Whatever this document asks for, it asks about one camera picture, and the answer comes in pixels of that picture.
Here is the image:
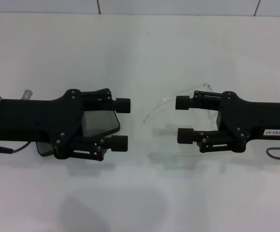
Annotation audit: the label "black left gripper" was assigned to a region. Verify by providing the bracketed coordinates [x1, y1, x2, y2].
[0, 89, 84, 160]

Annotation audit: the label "clear white glasses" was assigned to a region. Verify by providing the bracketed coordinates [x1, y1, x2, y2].
[142, 82, 222, 158]

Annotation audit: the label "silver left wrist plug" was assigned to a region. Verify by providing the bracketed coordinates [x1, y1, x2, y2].
[21, 89, 33, 100]

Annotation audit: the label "black glasses case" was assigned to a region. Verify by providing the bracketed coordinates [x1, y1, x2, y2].
[36, 110, 121, 157]

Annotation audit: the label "grey left wrist cable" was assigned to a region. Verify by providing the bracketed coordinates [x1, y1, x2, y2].
[0, 141, 32, 154]

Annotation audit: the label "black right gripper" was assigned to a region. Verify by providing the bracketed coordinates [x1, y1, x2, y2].
[175, 90, 280, 154]

